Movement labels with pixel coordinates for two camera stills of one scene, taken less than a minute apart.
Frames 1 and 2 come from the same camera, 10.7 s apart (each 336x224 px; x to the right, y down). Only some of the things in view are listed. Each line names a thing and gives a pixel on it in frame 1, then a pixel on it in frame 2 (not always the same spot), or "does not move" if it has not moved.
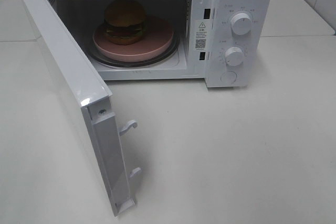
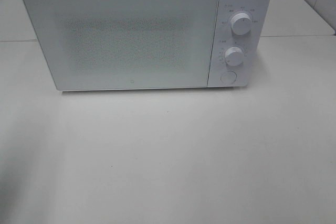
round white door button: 229,77 does not move
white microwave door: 103,132 → 125,37
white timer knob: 234,56 does not move
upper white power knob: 240,23 does not move
